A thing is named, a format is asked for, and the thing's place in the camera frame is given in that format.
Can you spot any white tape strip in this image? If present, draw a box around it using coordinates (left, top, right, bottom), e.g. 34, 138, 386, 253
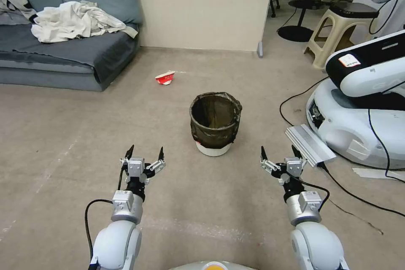
351, 167, 405, 183

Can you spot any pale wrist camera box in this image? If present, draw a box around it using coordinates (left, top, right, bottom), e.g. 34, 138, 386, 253
284, 156, 303, 176
127, 157, 146, 178

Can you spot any black round stand base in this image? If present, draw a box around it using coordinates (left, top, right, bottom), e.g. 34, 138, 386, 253
277, 24, 314, 43

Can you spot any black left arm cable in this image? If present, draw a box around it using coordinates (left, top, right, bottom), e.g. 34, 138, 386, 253
84, 199, 115, 266

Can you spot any grey blue sofa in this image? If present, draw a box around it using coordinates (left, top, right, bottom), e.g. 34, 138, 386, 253
0, 0, 142, 93

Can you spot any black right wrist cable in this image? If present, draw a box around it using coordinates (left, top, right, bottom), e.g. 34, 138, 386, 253
297, 177, 330, 217

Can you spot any black floor cable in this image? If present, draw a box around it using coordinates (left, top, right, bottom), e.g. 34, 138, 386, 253
279, 76, 405, 217

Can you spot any silver aluminium rail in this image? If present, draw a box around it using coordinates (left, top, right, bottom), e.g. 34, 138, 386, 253
285, 123, 337, 168

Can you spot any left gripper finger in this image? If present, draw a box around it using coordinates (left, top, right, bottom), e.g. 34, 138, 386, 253
145, 146, 167, 174
119, 145, 135, 167

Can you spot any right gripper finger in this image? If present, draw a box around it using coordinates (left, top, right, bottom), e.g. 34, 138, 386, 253
259, 146, 277, 174
291, 144, 308, 169

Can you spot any white trash can black liner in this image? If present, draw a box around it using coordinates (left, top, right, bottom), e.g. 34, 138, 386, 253
189, 91, 243, 157

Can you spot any beige plastic stool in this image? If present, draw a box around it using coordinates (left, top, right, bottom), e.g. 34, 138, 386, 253
303, 7, 375, 70

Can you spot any crushed red paper cup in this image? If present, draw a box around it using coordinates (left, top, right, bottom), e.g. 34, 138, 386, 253
154, 70, 176, 87

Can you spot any black cable on robot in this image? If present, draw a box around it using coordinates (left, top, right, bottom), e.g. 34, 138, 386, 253
367, 108, 392, 177

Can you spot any white wheeled robot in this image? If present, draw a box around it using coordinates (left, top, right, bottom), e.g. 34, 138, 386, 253
305, 29, 405, 170

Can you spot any dark grey sofa blanket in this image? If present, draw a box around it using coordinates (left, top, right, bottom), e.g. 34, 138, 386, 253
0, 22, 139, 84

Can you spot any black round table base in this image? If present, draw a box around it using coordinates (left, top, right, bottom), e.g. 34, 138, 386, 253
288, 0, 330, 11

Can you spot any black device on stool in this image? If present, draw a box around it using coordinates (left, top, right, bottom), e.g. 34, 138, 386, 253
330, 1, 380, 19

